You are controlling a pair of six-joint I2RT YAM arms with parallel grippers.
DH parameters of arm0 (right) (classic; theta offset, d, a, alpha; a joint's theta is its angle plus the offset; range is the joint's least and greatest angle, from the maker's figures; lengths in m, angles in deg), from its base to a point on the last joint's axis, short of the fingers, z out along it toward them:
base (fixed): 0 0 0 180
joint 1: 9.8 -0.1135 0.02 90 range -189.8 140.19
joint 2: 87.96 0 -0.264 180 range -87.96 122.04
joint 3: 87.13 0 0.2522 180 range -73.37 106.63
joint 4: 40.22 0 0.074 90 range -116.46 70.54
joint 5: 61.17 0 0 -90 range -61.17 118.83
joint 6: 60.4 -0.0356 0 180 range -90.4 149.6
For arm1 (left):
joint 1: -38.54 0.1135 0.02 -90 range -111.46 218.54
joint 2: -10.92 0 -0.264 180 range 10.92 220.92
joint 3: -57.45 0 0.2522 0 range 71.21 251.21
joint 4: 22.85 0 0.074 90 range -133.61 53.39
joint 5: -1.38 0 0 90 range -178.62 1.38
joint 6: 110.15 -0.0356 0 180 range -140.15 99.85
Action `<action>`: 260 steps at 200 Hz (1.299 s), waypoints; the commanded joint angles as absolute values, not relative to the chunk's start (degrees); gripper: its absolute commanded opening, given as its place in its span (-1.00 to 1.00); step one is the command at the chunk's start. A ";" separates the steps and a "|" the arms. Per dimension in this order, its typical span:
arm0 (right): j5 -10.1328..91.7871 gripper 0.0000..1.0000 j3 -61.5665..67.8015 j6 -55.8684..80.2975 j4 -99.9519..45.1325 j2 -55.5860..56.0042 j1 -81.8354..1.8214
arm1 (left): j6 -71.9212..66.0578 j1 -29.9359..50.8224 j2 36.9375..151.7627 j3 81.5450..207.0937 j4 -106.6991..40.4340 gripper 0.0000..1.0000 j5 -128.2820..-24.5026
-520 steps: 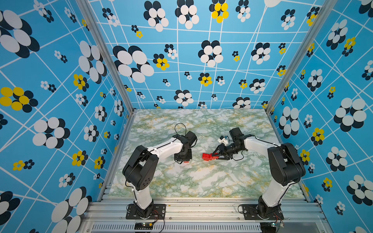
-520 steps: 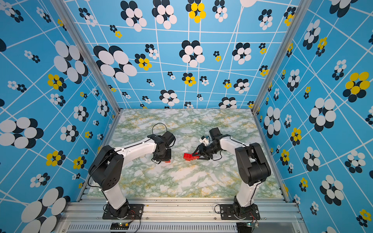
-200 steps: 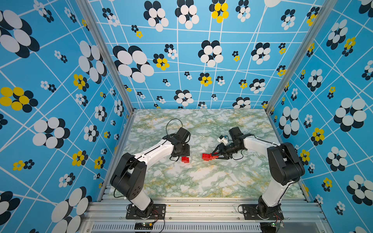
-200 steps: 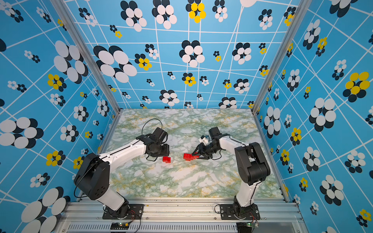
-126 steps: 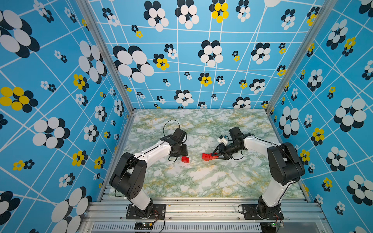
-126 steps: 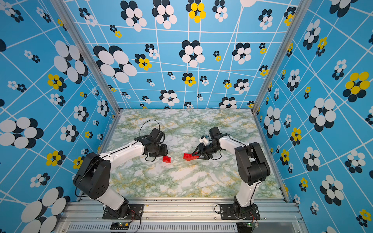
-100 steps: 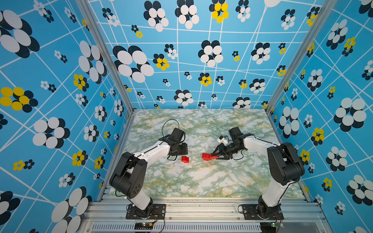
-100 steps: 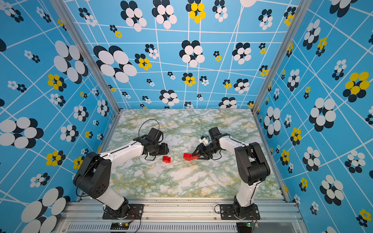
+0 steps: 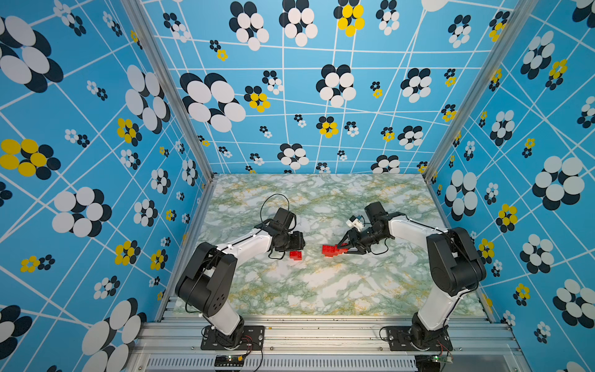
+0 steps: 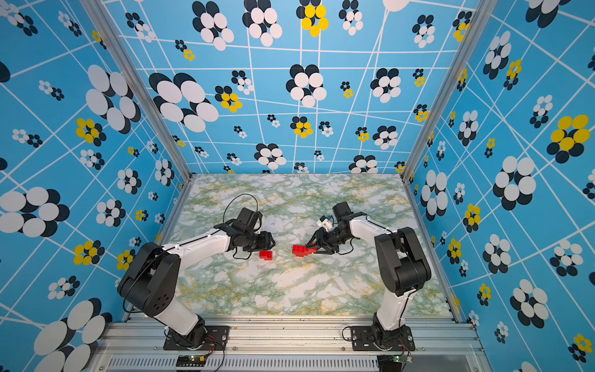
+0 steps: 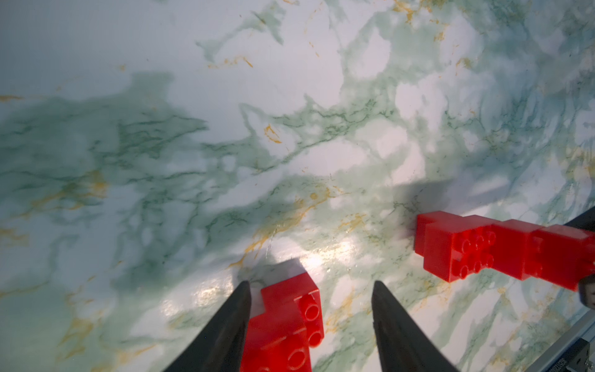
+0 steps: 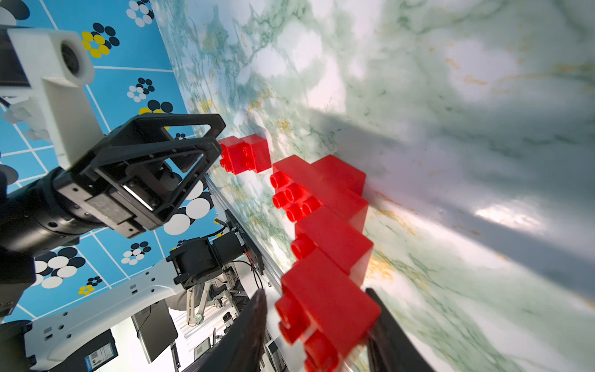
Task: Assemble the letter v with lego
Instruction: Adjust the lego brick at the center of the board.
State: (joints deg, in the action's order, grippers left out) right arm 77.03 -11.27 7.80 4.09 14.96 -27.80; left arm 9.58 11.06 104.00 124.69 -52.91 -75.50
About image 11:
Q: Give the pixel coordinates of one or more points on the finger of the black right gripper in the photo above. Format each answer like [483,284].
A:
[585,221]
[586,290]

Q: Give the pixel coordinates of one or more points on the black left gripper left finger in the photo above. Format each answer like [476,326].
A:
[219,346]

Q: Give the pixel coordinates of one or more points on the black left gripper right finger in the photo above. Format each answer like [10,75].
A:
[401,344]

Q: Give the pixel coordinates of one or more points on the small red lego brick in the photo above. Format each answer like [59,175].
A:
[280,339]

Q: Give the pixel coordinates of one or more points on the red stepped lego assembly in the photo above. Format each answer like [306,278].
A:
[453,247]

